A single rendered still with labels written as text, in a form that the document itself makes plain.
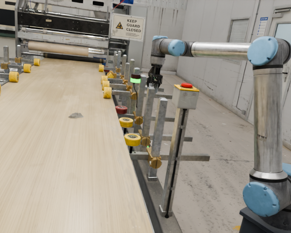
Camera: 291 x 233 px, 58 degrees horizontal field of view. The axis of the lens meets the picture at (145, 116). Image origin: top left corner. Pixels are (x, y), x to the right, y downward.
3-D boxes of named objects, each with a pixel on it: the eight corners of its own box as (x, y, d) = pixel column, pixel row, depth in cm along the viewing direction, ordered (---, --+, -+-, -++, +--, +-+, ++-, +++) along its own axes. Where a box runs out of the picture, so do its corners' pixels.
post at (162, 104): (152, 187, 136) (166, 96, 121) (154, 192, 132) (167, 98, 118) (145, 187, 135) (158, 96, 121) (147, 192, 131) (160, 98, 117)
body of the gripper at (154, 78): (150, 84, 163) (152, 64, 160) (147, 81, 171) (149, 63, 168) (162, 85, 165) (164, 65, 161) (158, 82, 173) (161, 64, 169)
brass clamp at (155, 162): (155, 156, 138) (156, 147, 137) (161, 168, 126) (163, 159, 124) (143, 156, 137) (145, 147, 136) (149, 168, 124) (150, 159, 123)
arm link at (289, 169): (305, 203, 127) (316, 171, 122) (288, 215, 117) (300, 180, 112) (274, 187, 138) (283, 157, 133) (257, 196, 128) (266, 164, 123)
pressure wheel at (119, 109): (124, 121, 181) (126, 105, 178) (126, 125, 174) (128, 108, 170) (113, 120, 179) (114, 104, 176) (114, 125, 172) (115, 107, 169)
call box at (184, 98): (188, 106, 99) (192, 85, 96) (195, 111, 92) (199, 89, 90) (170, 105, 97) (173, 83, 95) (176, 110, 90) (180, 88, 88)
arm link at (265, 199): (294, 211, 115) (295, 34, 108) (275, 225, 104) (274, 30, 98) (261, 201, 127) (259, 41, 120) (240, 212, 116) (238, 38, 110)
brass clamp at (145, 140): (146, 137, 162) (147, 129, 160) (150, 146, 149) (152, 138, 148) (136, 137, 160) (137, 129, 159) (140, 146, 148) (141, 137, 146)
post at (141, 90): (136, 144, 181) (145, 74, 167) (137, 146, 178) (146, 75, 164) (131, 144, 181) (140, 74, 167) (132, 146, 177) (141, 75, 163)
